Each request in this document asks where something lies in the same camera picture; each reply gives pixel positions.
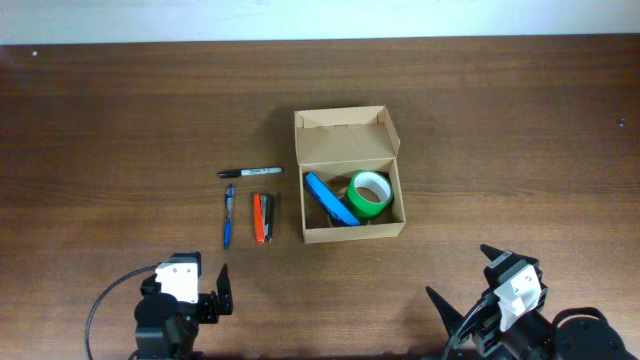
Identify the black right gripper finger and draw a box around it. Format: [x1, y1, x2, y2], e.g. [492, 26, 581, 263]
[480, 244, 511, 263]
[426, 286, 464, 337]

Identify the orange black stapler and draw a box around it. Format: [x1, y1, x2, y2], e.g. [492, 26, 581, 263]
[253, 193, 275, 244]

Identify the blue ballpoint pen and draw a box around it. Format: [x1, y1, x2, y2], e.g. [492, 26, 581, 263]
[223, 184, 235, 251]

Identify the black sharpie marker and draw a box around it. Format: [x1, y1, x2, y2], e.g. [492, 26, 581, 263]
[218, 167, 284, 179]

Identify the green tape roll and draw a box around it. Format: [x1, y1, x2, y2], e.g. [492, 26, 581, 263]
[346, 171, 394, 219]

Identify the blue plastic case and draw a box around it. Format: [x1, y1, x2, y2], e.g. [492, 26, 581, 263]
[304, 172, 361, 227]

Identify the brown cardboard box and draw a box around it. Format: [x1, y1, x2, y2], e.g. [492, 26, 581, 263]
[294, 106, 406, 244]

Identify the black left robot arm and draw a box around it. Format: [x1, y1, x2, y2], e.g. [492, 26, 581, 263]
[134, 252, 234, 360]

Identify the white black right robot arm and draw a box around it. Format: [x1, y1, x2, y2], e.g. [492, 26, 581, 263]
[426, 244, 634, 360]

